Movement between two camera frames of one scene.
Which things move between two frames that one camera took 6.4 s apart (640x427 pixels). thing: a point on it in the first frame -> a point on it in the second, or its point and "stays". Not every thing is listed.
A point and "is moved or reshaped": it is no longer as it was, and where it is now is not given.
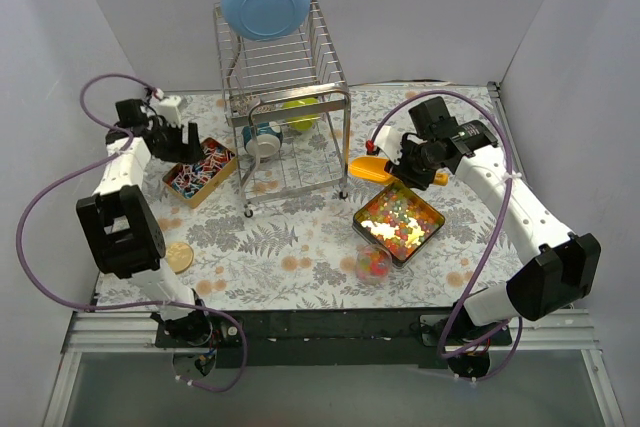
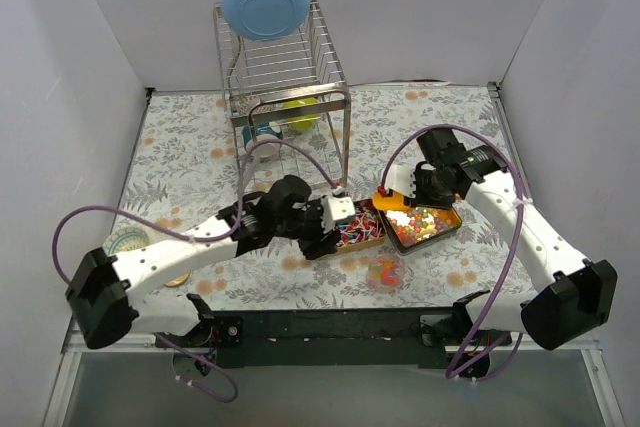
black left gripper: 170,140 -> 316,235
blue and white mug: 262,140 stays
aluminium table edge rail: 122,331 stays
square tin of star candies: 402,219 is moved or reshaped
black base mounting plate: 329,340 stays
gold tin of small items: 191,182 -> 366,228
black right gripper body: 412,167 -> 417,192
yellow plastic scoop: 372,168 -> 394,202
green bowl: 304,121 stays
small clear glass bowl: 373,265 -> 385,273
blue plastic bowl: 266,1 stays
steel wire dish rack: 290,106 stays
